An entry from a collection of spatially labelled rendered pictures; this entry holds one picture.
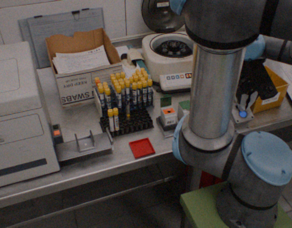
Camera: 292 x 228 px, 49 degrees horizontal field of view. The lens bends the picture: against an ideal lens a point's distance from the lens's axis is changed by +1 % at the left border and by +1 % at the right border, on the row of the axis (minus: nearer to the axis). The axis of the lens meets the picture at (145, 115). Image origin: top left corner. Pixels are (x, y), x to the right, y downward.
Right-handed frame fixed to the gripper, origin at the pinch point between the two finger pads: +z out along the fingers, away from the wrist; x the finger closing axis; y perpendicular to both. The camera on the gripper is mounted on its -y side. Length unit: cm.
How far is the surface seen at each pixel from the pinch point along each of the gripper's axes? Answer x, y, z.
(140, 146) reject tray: 35.4, 3.1, 7.7
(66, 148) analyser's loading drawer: 58, 7, 4
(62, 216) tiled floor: 70, 43, 95
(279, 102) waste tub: -19.2, 4.7, 6.1
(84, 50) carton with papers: 41, 59, 2
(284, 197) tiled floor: -57, 11, 96
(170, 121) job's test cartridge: 23.8, 6.1, 3.1
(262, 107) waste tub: -11.7, 4.5, 5.9
